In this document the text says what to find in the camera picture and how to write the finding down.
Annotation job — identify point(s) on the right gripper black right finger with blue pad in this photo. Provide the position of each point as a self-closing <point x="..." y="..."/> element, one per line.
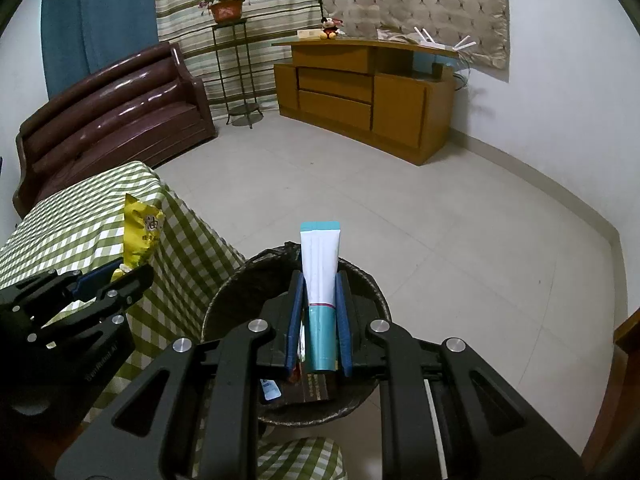
<point x="446" y="413"/>

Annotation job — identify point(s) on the yellow snack wrapper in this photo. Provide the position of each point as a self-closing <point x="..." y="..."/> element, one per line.
<point x="143" y="224"/>

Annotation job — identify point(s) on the black cardboard box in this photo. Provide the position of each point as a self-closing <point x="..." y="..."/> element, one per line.
<point x="309" y="387"/>

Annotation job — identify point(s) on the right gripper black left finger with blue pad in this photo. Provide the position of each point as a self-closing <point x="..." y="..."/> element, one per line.
<point x="192" y="413"/>

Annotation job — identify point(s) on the green checkered tablecloth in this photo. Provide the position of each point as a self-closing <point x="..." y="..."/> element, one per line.
<point x="81" y="228"/>

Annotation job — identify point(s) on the black lined wicker trash bin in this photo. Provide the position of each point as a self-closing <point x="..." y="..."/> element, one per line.
<point x="269" y="286"/>

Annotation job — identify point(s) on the white wifi router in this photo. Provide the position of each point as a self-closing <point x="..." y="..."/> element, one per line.
<point x="426" y="40"/>

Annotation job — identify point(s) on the brown wooden door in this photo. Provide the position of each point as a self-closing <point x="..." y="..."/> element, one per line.
<point x="612" y="451"/>

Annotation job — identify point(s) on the Mickey Mouse plush toy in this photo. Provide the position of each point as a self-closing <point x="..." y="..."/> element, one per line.
<point x="330" y="28"/>

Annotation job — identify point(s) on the dark red leather sofa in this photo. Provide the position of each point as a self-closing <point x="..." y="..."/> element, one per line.
<point x="145" y="108"/>

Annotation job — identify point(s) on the tissue box on cabinet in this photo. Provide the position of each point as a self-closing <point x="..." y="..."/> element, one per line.
<point x="311" y="34"/>

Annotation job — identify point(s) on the beige patterned curtain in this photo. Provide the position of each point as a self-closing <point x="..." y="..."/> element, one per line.
<point x="448" y="21"/>

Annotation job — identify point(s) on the blue curtain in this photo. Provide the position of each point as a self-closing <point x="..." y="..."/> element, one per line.
<point x="81" y="37"/>

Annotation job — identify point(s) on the potted plant terracotta pot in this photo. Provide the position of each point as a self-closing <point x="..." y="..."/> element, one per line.
<point x="223" y="11"/>

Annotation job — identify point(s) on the black metal plant stand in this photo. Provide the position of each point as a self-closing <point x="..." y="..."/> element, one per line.
<point x="244" y="72"/>

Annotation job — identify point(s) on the striped green curtain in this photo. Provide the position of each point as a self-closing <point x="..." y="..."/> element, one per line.
<point x="269" y="23"/>

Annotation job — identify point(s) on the white teal tube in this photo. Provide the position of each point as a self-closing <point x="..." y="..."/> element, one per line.
<point x="320" y="241"/>

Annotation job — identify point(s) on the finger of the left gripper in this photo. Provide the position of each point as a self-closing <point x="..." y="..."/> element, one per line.
<point x="114" y="298"/>
<point x="61" y="288"/>

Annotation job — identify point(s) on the wooden TV cabinet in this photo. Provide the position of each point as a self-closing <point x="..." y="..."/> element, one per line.
<point x="368" y="91"/>

